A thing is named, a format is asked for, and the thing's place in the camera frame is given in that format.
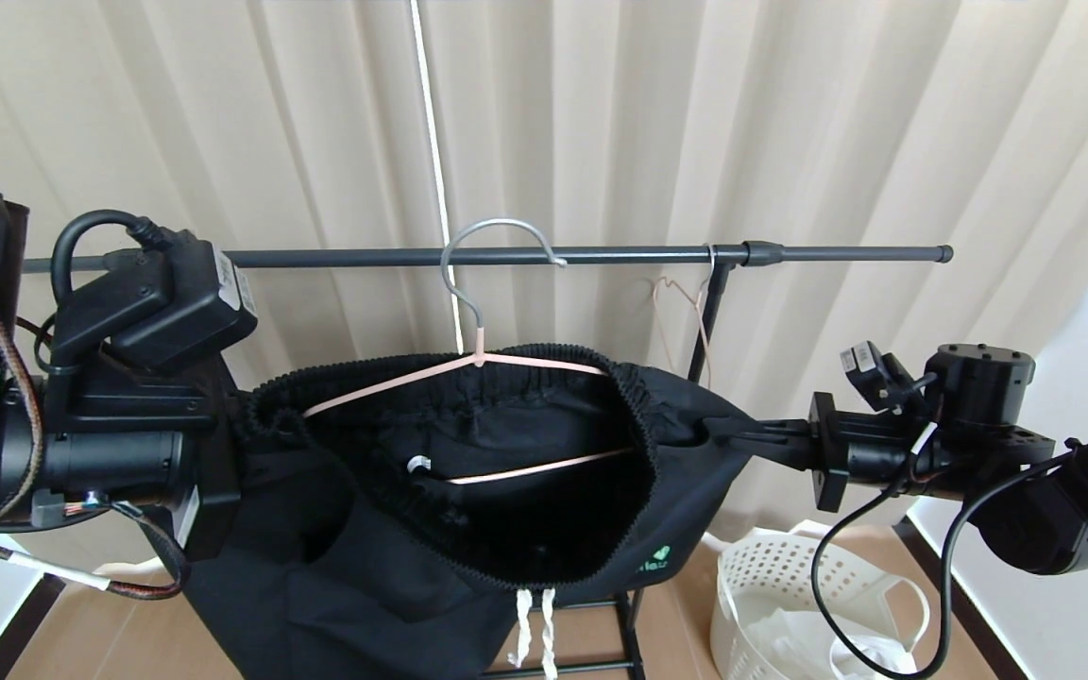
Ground black shorts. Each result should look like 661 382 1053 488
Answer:
180 342 767 680

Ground black clothes rack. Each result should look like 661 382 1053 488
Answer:
23 241 956 680

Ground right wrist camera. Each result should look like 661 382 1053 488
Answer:
840 340 927 414

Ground white laundry basket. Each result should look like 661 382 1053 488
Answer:
709 527 932 680

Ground beige curtain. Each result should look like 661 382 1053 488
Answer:
0 0 1088 587

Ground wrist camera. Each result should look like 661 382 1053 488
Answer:
840 340 927 414
48 231 260 379

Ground white garment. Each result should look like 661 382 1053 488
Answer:
756 604 919 680

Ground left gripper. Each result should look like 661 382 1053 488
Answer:
39 364 245 558

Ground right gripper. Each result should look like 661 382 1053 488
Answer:
810 392 932 516

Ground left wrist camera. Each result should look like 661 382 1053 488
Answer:
48 231 260 379

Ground pink clothes hanger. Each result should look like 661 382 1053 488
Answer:
650 246 719 388
303 219 636 487

